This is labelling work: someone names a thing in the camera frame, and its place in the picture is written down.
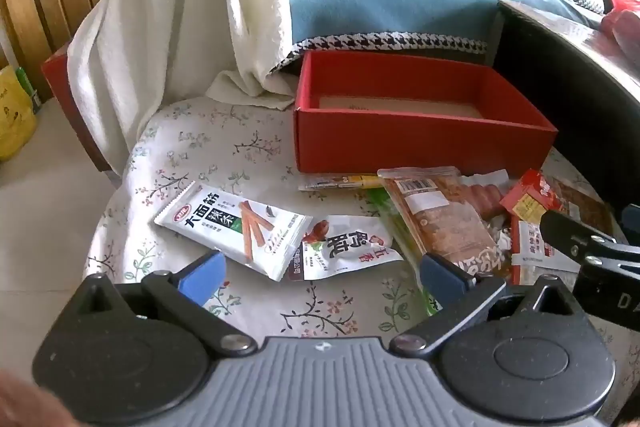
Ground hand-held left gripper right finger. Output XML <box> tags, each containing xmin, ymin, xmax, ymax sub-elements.
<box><xmin>389</xmin><ymin>252</ymin><xmax>576</xmax><ymax>355</ymax></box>

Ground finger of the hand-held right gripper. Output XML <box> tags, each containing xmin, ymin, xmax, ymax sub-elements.
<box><xmin>621</xmin><ymin>205</ymin><xmax>640</xmax><ymax>239</ymax></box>
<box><xmin>539</xmin><ymin>210</ymin><xmax>640</xmax><ymax>266</ymax></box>

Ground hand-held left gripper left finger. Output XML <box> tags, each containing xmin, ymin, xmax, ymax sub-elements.
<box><xmin>75</xmin><ymin>249</ymin><xmax>258</xmax><ymax>355</ymax></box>

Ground white red snack packet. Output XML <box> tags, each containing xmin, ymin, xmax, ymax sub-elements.
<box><xmin>510</xmin><ymin>219</ymin><xmax>581</xmax><ymax>288</ymax></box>

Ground red yellow snack packet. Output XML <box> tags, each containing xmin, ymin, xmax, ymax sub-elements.
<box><xmin>499</xmin><ymin>169</ymin><xmax>617</xmax><ymax>240</ymax></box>

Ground white green snack packet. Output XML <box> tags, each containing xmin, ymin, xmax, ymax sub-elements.
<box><xmin>152</xmin><ymin>182</ymin><xmax>313</xmax><ymax>283</ymax></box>

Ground clear brown tofu packet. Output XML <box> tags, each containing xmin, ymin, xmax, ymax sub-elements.
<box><xmin>376</xmin><ymin>167</ymin><xmax>506</xmax><ymax>280</ymax></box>

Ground clear sausage packet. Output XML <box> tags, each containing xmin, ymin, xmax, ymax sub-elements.
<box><xmin>460</xmin><ymin>169</ymin><xmax>511</xmax><ymax>218</ymax></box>

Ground red cardboard box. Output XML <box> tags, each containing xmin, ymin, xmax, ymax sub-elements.
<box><xmin>292</xmin><ymin>51</ymin><xmax>559</xmax><ymax>175</ymax></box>

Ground person's left hand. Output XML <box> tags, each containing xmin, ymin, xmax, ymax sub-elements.
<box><xmin>0</xmin><ymin>369</ymin><xmax>76</xmax><ymax>427</ymax></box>

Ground small silver snack packet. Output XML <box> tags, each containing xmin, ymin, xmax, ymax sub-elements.
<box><xmin>482</xmin><ymin>214</ymin><xmax>516</xmax><ymax>258</ymax></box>

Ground floral tablecloth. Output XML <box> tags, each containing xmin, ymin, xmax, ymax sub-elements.
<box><xmin>82</xmin><ymin>97</ymin><xmax>640</xmax><ymax>388</ymax></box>

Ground dark coffee table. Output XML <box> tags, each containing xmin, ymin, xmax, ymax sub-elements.
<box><xmin>492</xmin><ymin>0</ymin><xmax>640</xmax><ymax>208</ymax></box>

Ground red plastic bag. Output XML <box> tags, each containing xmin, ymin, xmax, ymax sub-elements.
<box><xmin>597</xmin><ymin>0</ymin><xmax>640</xmax><ymax>52</ymax></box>

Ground red chair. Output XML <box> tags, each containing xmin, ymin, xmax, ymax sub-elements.
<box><xmin>41</xmin><ymin>47</ymin><xmax>121</xmax><ymax>180</ymax></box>

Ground yellow bag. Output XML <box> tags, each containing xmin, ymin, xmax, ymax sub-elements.
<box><xmin>0</xmin><ymin>66</ymin><xmax>40</xmax><ymax>162</ymax></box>

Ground white blanket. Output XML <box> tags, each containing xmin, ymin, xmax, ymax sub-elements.
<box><xmin>67</xmin><ymin>0</ymin><xmax>306</xmax><ymax>175</ymax></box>

